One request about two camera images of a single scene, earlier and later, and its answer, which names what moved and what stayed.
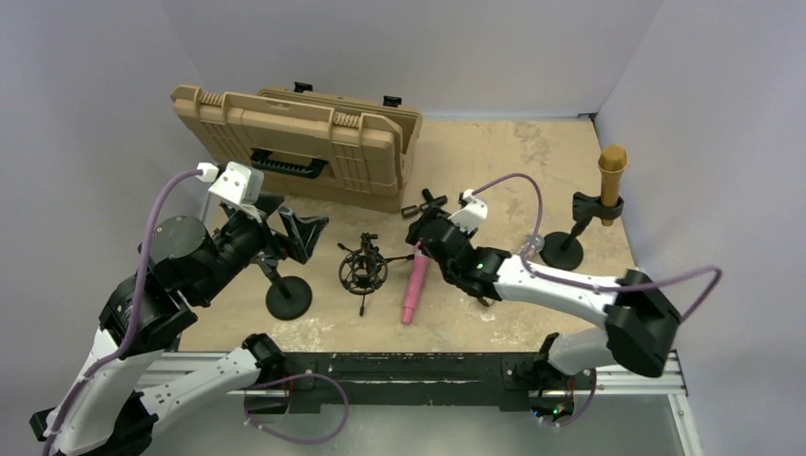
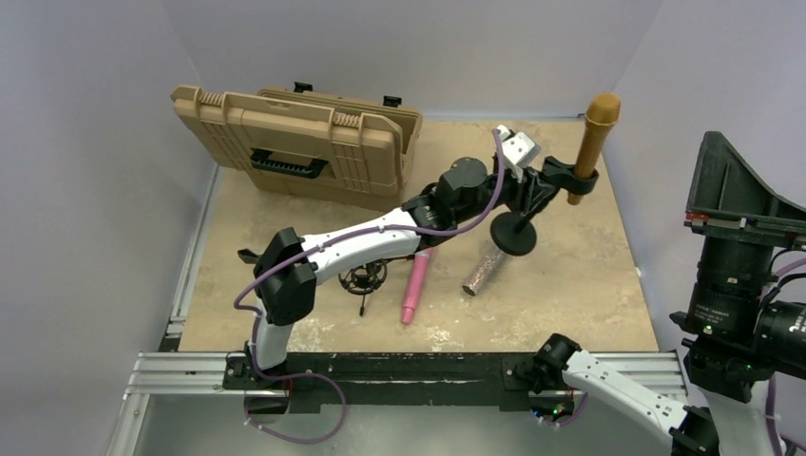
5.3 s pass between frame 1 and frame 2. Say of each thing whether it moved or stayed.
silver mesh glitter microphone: moved
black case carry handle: stayed
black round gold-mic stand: moved
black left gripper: moved
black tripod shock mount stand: stayed
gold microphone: moved
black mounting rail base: stayed
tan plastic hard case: stayed
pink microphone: stayed
